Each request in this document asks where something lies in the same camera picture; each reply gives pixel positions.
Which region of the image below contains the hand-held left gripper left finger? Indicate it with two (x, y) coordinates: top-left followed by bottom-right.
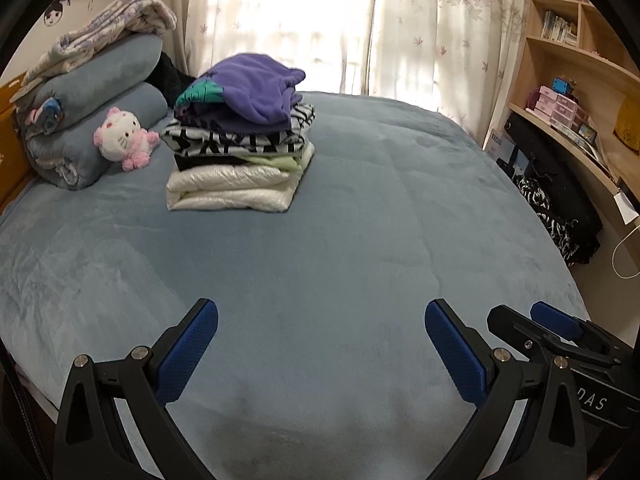
(52, 298), (219, 480)

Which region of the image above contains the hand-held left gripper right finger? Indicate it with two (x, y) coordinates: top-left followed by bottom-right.
(424, 298), (587, 480)

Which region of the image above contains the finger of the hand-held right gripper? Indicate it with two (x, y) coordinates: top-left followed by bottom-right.
(530, 301), (626, 356)
(486, 305), (616, 366)

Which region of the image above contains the purple zip hoodie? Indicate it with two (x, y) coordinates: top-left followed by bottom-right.
(174, 52), (307, 133)

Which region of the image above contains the black white patterned cloth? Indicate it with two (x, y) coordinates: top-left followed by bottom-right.
(512, 175), (583, 266)

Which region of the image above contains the white paper tag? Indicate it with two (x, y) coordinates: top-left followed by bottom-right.
(611, 190), (640, 226)

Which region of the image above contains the black bag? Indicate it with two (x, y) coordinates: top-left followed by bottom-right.
(502, 112), (603, 266)

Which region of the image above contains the white printed box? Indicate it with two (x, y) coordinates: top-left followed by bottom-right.
(485, 127), (531, 176)

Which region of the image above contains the black folded garment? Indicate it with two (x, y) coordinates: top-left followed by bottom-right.
(172, 152), (256, 172)

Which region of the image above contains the stack of pink storage boxes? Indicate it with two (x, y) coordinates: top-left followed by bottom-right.
(525, 85), (591, 133)

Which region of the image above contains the yellow item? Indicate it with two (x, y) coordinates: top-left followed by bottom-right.
(612, 95), (640, 143)

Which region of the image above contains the light green garment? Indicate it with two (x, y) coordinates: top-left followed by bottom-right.
(240, 142), (316, 171)

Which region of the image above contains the white pink cat plush toy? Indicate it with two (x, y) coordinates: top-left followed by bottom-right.
(93, 106), (161, 172)

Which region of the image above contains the wooden shelf unit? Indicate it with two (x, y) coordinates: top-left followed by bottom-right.
(482, 0), (640, 271)

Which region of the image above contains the orange wooden headboard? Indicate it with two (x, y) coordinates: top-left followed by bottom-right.
(0, 72), (38, 216)

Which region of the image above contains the dark fuzzy cloth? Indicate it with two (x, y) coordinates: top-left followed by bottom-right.
(145, 50), (201, 108)

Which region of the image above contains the folded blue-grey quilt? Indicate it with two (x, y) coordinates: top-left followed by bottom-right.
(15, 34), (168, 192)

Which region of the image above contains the white purple patterned blanket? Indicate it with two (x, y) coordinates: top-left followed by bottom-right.
(20, 0), (178, 86)

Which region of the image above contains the white cable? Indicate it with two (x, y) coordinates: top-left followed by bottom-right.
(612, 225), (640, 278)

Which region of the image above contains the face wall sticker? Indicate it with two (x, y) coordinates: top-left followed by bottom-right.
(42, 2), (68, 28)

